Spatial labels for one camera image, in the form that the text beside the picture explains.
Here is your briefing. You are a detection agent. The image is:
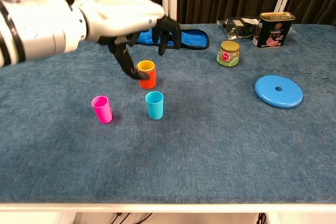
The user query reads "pink plastic cup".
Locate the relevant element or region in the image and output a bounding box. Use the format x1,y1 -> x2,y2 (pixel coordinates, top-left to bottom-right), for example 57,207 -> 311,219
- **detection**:
91,95 -> 113,124

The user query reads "black luncheon meat can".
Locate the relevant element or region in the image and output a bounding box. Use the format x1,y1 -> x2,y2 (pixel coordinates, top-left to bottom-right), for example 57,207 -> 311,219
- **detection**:
252,12 -> 296,49

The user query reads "orange plastic cup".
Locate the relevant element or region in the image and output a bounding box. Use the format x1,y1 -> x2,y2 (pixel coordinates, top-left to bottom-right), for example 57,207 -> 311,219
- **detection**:
136,63 -> 158,90

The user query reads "black plastic snack packet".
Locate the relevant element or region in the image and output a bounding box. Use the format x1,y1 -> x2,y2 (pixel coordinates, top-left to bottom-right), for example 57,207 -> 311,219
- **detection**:
216,17 -> 261,41

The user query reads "blue disc with centre hole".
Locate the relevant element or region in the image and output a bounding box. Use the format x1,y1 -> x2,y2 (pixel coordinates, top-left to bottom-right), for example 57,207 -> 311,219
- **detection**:
254,74 -> 303,109

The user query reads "cyan plastic cup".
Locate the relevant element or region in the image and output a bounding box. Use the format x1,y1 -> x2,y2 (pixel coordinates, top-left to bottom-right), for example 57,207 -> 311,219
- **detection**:
145,91 -> 164,120

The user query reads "small jar with gold lid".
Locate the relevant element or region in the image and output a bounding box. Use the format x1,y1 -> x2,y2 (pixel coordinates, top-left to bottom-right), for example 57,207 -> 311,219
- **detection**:
216,40 -> 240,68

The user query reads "yellow plastic cup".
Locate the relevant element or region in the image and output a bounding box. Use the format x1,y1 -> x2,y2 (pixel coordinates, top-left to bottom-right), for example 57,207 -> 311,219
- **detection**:
136,60 -> 155,73

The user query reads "blue and grey microfiber cloth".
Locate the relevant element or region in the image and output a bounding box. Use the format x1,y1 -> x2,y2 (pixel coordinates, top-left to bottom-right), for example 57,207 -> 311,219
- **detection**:
136,23 -> 211,50

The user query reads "blue fabric table cover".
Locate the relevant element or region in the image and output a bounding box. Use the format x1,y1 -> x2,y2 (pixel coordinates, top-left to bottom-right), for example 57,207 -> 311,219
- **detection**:
0,24 -> 336,205

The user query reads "left silver and black robot hand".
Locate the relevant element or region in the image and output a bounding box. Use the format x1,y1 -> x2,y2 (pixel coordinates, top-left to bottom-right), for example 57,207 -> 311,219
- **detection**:
70,0 -> 182,81

